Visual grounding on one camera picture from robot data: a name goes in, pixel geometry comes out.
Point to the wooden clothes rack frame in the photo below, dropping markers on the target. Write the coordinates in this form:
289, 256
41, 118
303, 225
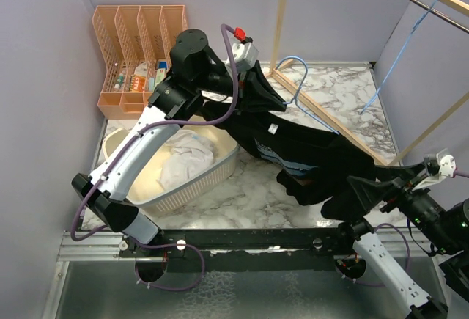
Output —
322, 115

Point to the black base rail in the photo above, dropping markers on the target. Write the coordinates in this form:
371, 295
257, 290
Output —
189, 251

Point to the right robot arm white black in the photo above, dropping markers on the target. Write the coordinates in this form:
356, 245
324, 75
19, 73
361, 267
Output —
412, 299

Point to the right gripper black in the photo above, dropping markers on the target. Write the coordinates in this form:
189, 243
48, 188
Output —
371, 192

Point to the orange plastic file organizer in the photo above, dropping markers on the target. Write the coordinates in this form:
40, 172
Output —
129, 35

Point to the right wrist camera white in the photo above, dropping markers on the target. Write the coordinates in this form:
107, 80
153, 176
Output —
438, 167

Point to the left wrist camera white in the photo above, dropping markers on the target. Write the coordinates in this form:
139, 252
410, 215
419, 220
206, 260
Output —
244, 52

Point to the green white box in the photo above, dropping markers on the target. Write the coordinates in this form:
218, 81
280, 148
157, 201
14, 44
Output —
159, 75

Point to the blue box in organizer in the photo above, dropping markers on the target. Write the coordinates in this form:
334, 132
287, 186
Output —
162, 65

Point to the white t shirt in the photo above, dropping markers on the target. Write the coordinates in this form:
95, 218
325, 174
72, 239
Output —
190, 154

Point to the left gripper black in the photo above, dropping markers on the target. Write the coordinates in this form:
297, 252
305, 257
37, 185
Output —
255, 93

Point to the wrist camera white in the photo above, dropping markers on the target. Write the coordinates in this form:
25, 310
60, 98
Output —
244, 52
438, 167

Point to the cream laundry basket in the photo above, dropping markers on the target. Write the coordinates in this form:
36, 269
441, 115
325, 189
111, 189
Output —
131, 171

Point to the small bottle in organizer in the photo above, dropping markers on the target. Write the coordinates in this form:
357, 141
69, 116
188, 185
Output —
119, 82

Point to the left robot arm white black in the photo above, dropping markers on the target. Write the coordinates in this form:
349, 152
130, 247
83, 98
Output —
194, 69

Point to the black t shirt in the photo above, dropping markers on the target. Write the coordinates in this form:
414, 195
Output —
317, 166

